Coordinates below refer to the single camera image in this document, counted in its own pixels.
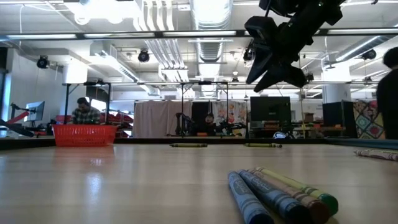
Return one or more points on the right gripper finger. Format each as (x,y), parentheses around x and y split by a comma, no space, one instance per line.
(261,62)
(286,76)

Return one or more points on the yellow-green crayon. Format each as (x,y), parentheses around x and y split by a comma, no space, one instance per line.
(188,145)
(262,145)
(308,191)
(388,151)

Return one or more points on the blue crayon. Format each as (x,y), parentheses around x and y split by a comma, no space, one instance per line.
(270,195)
(248,202)

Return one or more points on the brown crayon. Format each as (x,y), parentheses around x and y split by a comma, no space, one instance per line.
(297,197)

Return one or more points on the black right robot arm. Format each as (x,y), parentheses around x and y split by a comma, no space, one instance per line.
(311,9)

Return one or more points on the black ceiling spotlight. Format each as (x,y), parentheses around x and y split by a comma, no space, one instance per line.
(143,56)
(369,54)
(247,56)
(43,62)

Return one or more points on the large black monitor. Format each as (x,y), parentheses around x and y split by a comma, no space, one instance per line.
(270,109)

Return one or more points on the white column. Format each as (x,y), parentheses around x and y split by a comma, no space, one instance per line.
(337,90)

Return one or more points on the floral cloth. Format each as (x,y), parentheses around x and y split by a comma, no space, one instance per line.
(237,112)

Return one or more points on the black partition panel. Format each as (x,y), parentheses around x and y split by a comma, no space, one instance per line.
(337,115)

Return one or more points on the shelf rack with orange bins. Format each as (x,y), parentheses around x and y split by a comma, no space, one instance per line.
(332,127)

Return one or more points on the person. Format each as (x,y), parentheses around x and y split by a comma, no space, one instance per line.
(210,119)
(388,99)
(85,115)

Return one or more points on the white ceiling pipes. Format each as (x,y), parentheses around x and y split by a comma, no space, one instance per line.
(168,59)

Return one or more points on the colourful patchwork quilt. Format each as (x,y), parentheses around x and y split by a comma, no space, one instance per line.
(368,121)

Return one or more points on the beige curtain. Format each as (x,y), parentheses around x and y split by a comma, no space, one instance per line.
(155,119)

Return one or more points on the red plastic basket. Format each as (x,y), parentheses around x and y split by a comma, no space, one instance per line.
(84,135)

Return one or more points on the computer monitor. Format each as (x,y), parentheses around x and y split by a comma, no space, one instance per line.
(35,111)

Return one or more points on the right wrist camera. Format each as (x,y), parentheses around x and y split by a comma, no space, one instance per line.
(261,29)

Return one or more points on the round ceiling duct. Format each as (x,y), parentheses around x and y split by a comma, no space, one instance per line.
(211,49)

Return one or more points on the black rig frame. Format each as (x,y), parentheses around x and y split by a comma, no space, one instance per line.
(182,102)
(66,102)

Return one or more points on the overhead frame bar with lights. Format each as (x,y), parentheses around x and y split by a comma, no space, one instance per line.
(124,35)

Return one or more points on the white rectangular air duct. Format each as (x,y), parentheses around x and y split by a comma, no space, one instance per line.
(105,59)

